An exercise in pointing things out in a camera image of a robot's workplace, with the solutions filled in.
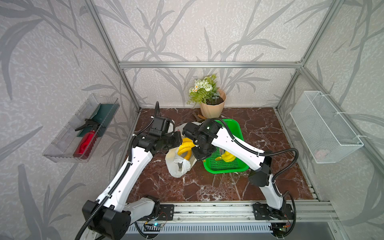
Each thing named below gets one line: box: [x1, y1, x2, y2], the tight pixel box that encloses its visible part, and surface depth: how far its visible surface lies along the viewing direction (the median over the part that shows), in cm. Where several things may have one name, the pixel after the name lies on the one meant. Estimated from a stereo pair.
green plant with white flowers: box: [186, 74, 221, 105], surface depth 93 cm
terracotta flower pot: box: [200, 88, 227, 119], surface depth 108 cm
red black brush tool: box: [73, 130, 98, 160], surface depth 59 cm
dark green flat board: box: [77, 103, 120, 137], surface depth 70 cm
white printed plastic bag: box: [165, 146, 198, 178], surface depth 66 cm
